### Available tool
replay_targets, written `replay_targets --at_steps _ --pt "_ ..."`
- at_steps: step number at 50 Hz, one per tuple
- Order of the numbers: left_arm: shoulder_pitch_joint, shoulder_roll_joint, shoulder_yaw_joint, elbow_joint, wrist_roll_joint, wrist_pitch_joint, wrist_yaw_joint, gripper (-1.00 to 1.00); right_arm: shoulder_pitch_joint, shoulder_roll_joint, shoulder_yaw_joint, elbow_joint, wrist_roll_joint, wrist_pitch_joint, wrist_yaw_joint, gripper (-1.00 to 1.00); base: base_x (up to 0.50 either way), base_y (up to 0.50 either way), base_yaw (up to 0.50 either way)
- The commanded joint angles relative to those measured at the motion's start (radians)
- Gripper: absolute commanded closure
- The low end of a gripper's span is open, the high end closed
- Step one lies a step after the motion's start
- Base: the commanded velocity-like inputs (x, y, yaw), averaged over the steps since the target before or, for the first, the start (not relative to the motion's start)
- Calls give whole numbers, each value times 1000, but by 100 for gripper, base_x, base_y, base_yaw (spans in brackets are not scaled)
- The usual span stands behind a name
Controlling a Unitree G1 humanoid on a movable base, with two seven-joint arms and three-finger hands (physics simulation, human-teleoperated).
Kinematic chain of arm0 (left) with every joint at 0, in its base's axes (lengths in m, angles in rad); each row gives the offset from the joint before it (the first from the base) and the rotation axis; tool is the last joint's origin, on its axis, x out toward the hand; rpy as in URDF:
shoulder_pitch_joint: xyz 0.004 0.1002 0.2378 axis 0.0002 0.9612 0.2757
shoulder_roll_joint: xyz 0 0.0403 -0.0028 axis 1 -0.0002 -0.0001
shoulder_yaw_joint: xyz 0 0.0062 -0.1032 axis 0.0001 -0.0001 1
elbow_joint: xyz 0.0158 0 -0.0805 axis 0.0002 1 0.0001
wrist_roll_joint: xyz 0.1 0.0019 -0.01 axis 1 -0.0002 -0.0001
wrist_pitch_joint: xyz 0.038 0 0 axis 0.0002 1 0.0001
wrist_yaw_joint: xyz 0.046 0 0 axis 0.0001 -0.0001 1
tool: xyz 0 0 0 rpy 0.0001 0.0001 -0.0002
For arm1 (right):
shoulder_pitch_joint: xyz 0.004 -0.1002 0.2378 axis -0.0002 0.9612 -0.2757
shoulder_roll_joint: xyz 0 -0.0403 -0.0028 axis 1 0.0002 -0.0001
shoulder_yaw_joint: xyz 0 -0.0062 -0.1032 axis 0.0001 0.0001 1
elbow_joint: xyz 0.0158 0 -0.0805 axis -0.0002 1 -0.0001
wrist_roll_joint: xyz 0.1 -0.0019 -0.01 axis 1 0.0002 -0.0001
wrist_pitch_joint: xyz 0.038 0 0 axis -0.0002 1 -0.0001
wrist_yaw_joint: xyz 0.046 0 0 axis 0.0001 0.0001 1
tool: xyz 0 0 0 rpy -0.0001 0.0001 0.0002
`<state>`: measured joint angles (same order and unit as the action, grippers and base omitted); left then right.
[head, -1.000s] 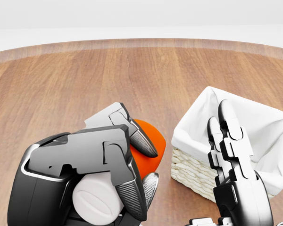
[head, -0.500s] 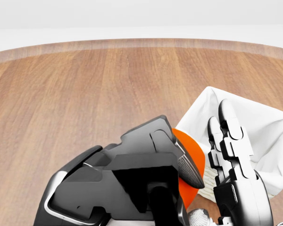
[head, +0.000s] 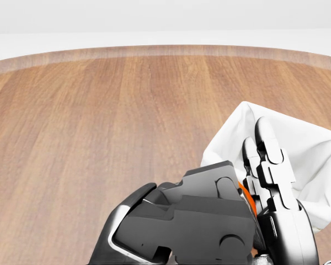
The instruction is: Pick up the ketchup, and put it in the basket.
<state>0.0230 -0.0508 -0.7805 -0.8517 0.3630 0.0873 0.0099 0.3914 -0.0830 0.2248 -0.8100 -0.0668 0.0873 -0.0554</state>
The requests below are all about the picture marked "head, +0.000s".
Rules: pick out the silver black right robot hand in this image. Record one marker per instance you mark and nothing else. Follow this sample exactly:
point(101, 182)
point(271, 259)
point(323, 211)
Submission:
point(209, 220)

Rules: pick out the white fabric basket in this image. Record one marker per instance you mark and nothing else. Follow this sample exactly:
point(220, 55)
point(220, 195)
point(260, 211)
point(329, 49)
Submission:
point(314, 165)

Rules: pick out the orange item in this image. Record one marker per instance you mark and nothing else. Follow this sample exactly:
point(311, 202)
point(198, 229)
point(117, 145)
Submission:
point(247, 197)

